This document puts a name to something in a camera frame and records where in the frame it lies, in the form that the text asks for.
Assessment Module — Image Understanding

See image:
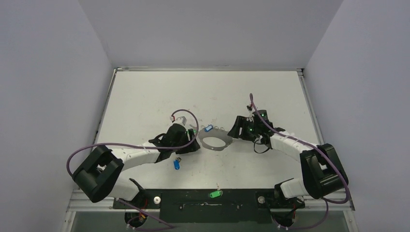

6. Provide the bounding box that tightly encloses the blue key tag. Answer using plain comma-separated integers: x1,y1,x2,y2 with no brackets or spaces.
173,157,181,170
204,125,213,132

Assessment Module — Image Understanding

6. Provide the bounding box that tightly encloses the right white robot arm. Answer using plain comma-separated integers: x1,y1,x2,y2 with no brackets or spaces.
228,110,349,207

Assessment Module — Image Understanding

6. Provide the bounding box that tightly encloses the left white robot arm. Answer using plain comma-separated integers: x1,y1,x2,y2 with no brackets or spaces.
71,123,200,208

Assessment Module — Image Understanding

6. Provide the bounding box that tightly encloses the green key tag on base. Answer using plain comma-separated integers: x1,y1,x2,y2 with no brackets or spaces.
209,184,223,199

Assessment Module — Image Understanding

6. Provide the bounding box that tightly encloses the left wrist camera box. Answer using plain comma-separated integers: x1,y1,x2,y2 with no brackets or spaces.
170,116,187,126

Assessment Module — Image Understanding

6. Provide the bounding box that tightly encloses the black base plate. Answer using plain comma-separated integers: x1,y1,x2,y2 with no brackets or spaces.
113,188,305,224

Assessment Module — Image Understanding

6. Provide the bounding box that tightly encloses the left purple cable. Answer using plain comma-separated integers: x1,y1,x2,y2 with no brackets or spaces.
66,109,200,231

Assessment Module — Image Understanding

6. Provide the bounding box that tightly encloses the purple cable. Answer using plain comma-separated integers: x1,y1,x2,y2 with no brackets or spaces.
249,93,350,231
66,109,200,231

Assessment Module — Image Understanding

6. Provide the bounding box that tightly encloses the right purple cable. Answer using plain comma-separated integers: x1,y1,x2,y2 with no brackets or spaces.
249,93,350,231

